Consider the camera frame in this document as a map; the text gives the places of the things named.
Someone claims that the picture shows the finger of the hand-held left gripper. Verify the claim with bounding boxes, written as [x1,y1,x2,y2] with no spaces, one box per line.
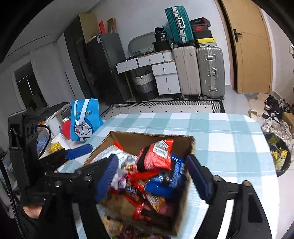
[45,170,79,191]
[40,144,93,172]

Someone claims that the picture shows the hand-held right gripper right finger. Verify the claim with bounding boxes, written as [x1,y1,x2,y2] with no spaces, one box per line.
[186,154,273,239]

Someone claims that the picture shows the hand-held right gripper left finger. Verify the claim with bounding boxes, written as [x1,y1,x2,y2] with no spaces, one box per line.
[39,154,119,239]

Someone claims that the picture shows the brown cardboard box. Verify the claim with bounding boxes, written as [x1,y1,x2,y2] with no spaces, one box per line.
[83,131,196,237]

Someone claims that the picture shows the person's left hand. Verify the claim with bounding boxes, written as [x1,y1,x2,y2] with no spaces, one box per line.
[22,205,43,219]

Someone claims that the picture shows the clear plastic container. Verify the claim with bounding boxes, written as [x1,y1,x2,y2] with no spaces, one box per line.
[37,134,50,157]

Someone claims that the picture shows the red round object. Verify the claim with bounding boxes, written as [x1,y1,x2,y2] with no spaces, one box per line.
[60,117,72,140]

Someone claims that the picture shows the blue cartoon gift bag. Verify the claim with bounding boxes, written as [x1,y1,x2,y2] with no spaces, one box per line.
[70,98,104,142]

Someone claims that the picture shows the long red snack packet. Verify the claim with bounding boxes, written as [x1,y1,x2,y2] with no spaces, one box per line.
[126,169,162,182]

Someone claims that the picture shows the white kettle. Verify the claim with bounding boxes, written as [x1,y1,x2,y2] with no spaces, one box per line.
[45,108,72,138]

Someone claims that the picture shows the teal checkered tablecloth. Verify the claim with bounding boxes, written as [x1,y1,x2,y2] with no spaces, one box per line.
[57,112,280,239]

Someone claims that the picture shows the yellow snack packet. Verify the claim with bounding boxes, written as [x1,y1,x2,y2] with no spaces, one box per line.
[101,215,125,236]

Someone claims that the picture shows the dark red snack packet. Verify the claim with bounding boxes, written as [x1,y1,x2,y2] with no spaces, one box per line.
[133,202,174,227]

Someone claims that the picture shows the black round basket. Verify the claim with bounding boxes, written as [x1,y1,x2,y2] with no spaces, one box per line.
[264,133,292,178]

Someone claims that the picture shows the white slipper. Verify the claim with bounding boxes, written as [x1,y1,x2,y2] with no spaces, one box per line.
[248,108,259,121]

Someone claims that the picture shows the dark tall cabinet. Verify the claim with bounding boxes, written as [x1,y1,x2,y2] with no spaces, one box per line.
[64,23,93,105]

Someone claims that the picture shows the black refrigerator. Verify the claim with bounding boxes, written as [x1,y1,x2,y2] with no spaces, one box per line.
[84,33,131,104]

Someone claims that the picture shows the woven laundry basket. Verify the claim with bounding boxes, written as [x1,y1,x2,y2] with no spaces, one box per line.
[132,72,157,101]

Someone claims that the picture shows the pile of shoes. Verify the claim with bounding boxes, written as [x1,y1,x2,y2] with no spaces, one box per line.
[261,94,294,144]

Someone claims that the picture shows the white drawer desk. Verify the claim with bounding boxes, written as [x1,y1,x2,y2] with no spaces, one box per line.
[115,51,182,95]

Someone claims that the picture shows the silver suitcase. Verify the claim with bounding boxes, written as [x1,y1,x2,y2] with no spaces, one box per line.
[196,47,226,101]

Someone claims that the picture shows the beige suitcase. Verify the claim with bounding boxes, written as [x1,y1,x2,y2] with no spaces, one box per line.
[172,46,202,100]

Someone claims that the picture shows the grey oval tray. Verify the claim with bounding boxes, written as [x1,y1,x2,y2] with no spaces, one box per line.
[128,32,156,58]

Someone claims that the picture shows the plain cardboard carton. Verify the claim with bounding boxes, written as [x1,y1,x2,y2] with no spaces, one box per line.
[79,13,101,44]

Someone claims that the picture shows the brown paper bag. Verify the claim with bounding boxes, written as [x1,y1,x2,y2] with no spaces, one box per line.
[107,17,118,35]

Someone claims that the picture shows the black printed bag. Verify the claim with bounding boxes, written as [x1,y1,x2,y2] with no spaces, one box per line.
[153,27,173,52]

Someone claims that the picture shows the wooden door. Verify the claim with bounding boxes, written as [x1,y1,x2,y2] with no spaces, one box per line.
[220,0,273,94]

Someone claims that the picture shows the plain black shoe box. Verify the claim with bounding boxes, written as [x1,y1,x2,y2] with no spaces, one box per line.
[193,30,213,40]

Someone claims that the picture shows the teal suitcase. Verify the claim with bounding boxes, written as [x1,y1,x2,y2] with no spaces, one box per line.
[165,6,196,45]

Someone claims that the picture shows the black shoe box red stripe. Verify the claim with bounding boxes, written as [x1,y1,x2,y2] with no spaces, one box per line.
[189,18,211,26]

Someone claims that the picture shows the thin black cable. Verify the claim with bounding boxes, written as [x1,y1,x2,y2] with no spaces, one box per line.
[37,125,51,148]

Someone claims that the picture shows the black braided cable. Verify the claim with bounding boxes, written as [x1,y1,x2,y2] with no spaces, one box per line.
[0,161,23,239]

